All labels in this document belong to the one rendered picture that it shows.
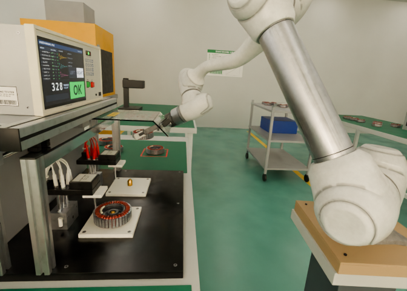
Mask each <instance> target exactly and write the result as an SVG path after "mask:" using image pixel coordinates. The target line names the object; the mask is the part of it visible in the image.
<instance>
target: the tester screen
mask: <svg viewBox="0 0 407 291"><path fill-rule="evenodd" d="M38 43H39V54H40V60H41V71H42V83H43V89H44V100H45V106H50V105H55V104H59V103H64V102H69V101H72V100H78V99H83V98H85V96H84V97H78V98H75V99H71V96H70V82H83V81H84V77H74V78H69V71H68V68H69V67H73V68H83V58H82V50H77V49H74V48H70V47H65V46H63V45H58V44H54V43H51V42H47V41H42V40H39V39H38ZM83 73H84V69H83ZM51 82H62V83H63V91H56V92H52V91H51ZM62 93H68V94H69V98H68V99H62V100H55V101H51V102H46V98H45V96H49V95H54V94H62Z"/></svg>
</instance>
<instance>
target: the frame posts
mask: <svg viewBox="0 0 407 291"><path fill-rule="evenodd" d="M96 124H98V120H89V128H91V127H92V126H94V125H96ZM112 141H113V151H120V156H121V131H120V120H117V121H116V122H114V123H113V124H112ZM19 159H20V164H21V172H22V180H23V185H24V194H25V202H26V207H27V215H28V223H29V228H30V236H31V244H32V249H33V258H34V262H35V271H36V275H41V274H42V273H44V275H50V274H51V272H52V269H54V268H55V267H56V260H55V250H54V244H53V234H52V228H51V218H50V208H49V202H48V192H47V181H46V176H45V165H44V154H37V153H28V154H26V155H23V156H22V157H20V158H19ZM11 266H12V265H11V261H10V254H9V249H8V243H7V236H6V232H5V225H4V219H3V214H2V207H1V201H0V276H3V275H4V274H5V273H6V269H9V268H11Z"/></svg>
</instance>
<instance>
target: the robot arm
mask: <svg viewBox="0 0 407 291"><path fill-rule="evenodd" d="M311 3H312V0H227V4H228V7H229V9H230V12H231V13H232V15H233V16H234V17H235V18H236V19H237V20H238V22H239V23H240V25H241V26H242V27H243V28H244V29H245V31H246V32H247V33H248V36H247V38H246V39H245V41H244V42H243V44H242V45H241V46H240V48H239V49H238V50H236V51H235V52H234V53H231V54H229V55H226V56H222V57H217V58H215V59H210V60H207V61H205V62H203V63H201V64H200V65H199V66H197V67H196V68H195V69H191V68H184V69H183V70H181V71H180V73H179V76H178V86H179V91H180V95H181V96H182V104H181V105H179V106H177V107H175V108H174V109H172V110H171V112H169V113H167V114H166V115H165V117H167V116H168V115H171V116H172V120H171V122H170V123H171V128H172V127H174V126H176V125H180V124H183V123H185V122H188V121H190V120H195V119H198V118H200V117H202V116H203V115H205V114H206V113H208V112H209V111H210V110H211V109H212V108H213V100H212V98H211V96H210V95H209V94H208V93H201V91H202V87H203V85H204V83H205V79H204V77H205V76H206V74H207V73H209V72H212V71H222V70H230V69H235V68H238V67H241V66H242V65H245V64H246V63H248V62H249V61H251V60H252V59H254V58H255V57H256V56H257V55H259V54H260V53H261V52H264V53H265V56H266V58H267V60H268V62H269V65H270V67H271V69H272V71H273V73H274V75H275V78H276V80H277V82H278V84H279V86H280V89H281V91H282V93H283V95H284V98H285V100H286V102H287V104H288V106H289V108H290V111H291V113H292V115H293V117H294V120H295V121H296V124H297V126H298V128H299V131H300V133H301V135H302V137H303V139H304V142H305V144H306V146H307V148H308V151H309V153H310V155H311V157H312V159H313V163H312V164H311V166H310V167H309V171H308V177H309V182H310V185H311V190H312V193H313V200H314V213H315V216H316V218H317V221H318V223H319V225H320V227H321V228H322V229H323V231H324V232H325V233H326V234H327V236H329V237H330V238H331V239H333V240H334V241H336V242H338V243H340V244H343V245H346V246H367V245H376V244H397V245H401V246H407V238H406V237H404V236H403V235H401V234H400V233H398V232H397V231H395V230H394V228H395V226H396V224H397V220H398V218H399V213H400V207H401V205H402V201H403V198H404V196H405V192H406V188H407V161H406V159H405V156H404V155H402V153H401V152H400V151H399V150H397V149H394V148H389V147H386V146H380V145H373V144H364V145H362V146H359V147H358V148H354V146H353V144H352V142H351V139H350V138H349V135H348V133H347V132H346V129H345V127H344V125H343V123H342V121H341V119H340V117H339V115H338V113H337V111H336V109H335V107H334V105H333V103H332V100H331V98H330V96H329V94H328V92H327V90H326V88H325V86H324V84H323V82H322V80H321V78H320V76H319V74H318V72H317V70H316V68H315V66H314V64H313V62H312V59H311V57H310V55H309V53H308V51H307V49H306V47H305V45H304V43H303V41H302V38H301V37H300V34H299V32H298V31H297V28H296V26H295V25H296V24H297V23H298V22H299V21H300V19H301V18H302V17H303V16H304V14H305V13H306V11H307V10H308V8H309V6H310V5H311Z"/></svg>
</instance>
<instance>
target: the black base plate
mask: <svg viewBox="0 0 407 291"><path fill-rule="evenodd" d="M97 172H102V178H103V184H102V185H101V186H108V189H109V188H110V186H111V185H112V183H113V180H114V171H113V169H100V170H98V171H97ZM116 177H122V178H151V182H150V185H149V188H148V191H147V194H146V197H111V196H105V194H106V192H107V191H108V189H107V190H106V192H105V194H104V195H103V196H102V198H96V207H97V206H99V205H100V204H102V203H106V202H109V201H113V202H114V201H115V200H116V201H124V202H127V203H129V204H130V205H131V207H142V210H141V214H140V216H139V219H138V222H137V226H136V229H135V232H134V235H133V238H79V237H78V234H79V233H80V231H81V230H82V228H83V227H84V225H85V224H86V222H87V221H88V219H89V218H90V216H91V215H92V213H93V210H94V202H93V198H82V195H69V196H68V200H69V201H78V217H77V218H76V219H75V221H74V222H73V223H72V225H71V226H70V227H69V228H68V229H67V230H52V234H53V244H54V250H55V260H56V267H55V268H54V269H52V272H51V274H50V275H44V273H42V274H41V275H36V271H35V262H34V258H33V249H32V244H31V236H30V228H29V223H28V224H27V225H26V226H25V227H24V228H23V229H21V230H20V231H19V232H18V233H17V234H16V235H15V236H14V237H13V238H12V239H11V240H10V241H9V242H8V249H9V254H10V261H11V265H12V266H11V268H9V269H6V273H5V274H4V275H3V276H0V282H14V281H77V280H139V279H172V278H183V274H184V171H163V170H136V169H121V170H120V171H116Z"/></svg>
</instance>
